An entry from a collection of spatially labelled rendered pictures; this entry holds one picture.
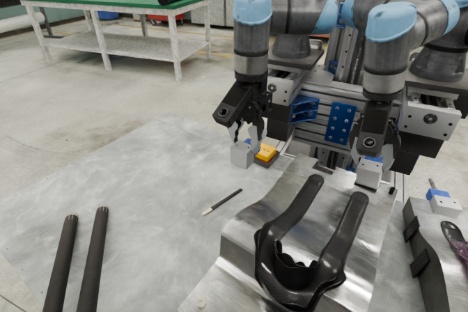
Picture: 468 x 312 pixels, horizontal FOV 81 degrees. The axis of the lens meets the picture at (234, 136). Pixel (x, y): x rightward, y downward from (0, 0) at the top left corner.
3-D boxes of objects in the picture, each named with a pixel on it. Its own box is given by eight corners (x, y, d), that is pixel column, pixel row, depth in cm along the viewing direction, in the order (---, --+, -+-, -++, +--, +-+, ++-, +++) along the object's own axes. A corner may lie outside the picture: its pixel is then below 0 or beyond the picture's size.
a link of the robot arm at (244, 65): (257, 59, 55) (224, 52, 59) (255, 81, 57) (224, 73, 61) (274, 50, 60) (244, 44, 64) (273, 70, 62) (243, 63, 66)
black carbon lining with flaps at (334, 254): (309, 177, 74) (315, 149, 69) (372, 203, 66) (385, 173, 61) (235, 283, 50) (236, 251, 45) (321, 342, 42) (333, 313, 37)
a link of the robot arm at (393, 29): (433, 0, 45) (397, 15, 43) (420, 63, 52) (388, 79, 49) (390, -2, 51) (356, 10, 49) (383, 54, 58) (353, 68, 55)
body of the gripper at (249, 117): (271, 113, 70) (276, 67, 63) (254, 128, 64) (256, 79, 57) (246, 106, 74) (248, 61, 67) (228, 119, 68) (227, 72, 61)
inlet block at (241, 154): (255, 140, 82) (257, 125, 79) (270, 145, 80) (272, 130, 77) (230, 162, 73) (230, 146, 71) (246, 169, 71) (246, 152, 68)
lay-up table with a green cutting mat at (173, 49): (95, 44, 504) (76, -20, 448) (215, 57, 437) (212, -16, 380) (40, 63, 415) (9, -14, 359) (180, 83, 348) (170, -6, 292)
